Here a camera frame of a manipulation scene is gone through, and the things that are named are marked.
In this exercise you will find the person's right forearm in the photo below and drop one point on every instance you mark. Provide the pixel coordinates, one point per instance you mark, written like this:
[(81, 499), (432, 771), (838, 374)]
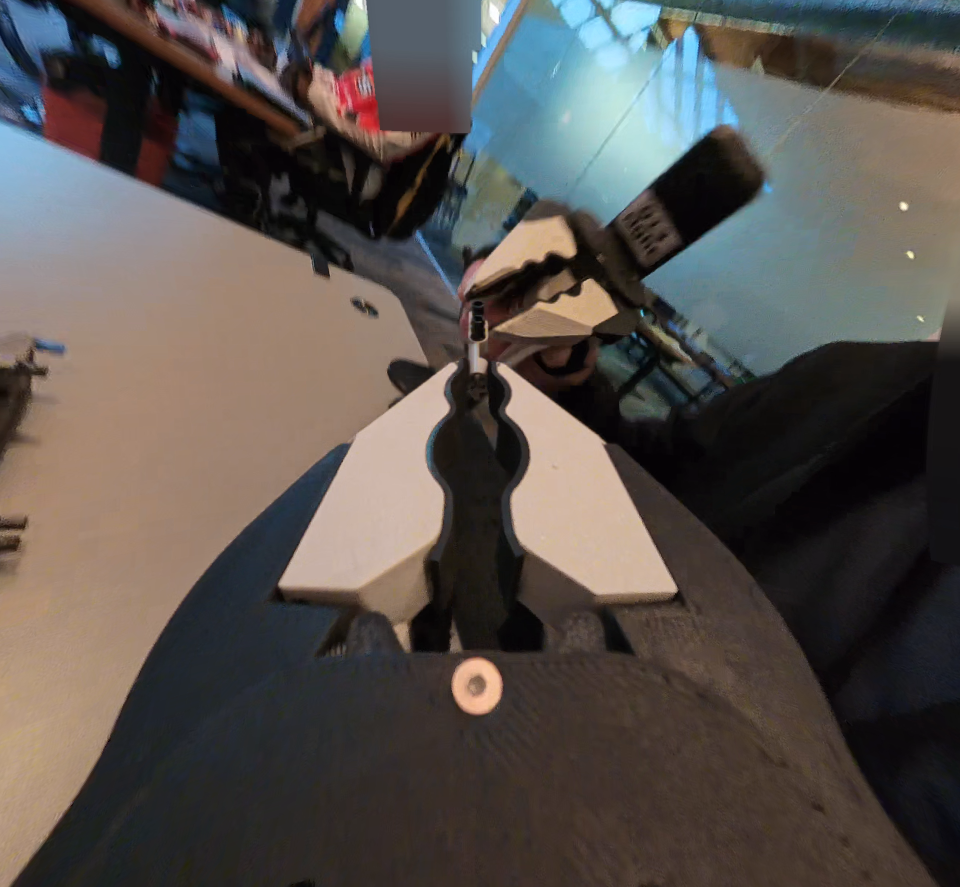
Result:
[(780, 422)]

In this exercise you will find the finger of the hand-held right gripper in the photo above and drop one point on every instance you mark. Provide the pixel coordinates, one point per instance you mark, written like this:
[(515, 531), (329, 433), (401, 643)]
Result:
[(525, 250), (563, 317)]

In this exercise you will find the black base plate assembly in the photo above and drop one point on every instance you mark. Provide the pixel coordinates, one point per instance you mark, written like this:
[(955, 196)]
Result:
[(12, 377)]

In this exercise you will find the black holed beam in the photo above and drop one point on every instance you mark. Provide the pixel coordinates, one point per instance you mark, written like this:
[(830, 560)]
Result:
[(477, 340)]

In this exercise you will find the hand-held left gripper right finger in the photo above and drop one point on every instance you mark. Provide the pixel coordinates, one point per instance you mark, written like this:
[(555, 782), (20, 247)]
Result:
[(585, 527)]

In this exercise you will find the person's right hand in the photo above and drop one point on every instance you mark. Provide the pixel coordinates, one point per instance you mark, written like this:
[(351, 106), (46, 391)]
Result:
[(563, 362)]

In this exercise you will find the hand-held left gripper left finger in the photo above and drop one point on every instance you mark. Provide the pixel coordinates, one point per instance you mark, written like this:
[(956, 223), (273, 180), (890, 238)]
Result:
[(375, 527)]

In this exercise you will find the black table grommet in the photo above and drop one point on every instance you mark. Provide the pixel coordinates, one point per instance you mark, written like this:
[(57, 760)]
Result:
[(365, 307)]

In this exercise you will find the silver air duct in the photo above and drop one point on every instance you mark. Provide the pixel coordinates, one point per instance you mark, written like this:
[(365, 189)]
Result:
[(780, 10)]

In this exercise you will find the person's dark clothing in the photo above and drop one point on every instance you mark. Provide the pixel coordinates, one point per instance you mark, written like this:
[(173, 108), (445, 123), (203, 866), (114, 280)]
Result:
[(885, 647)]

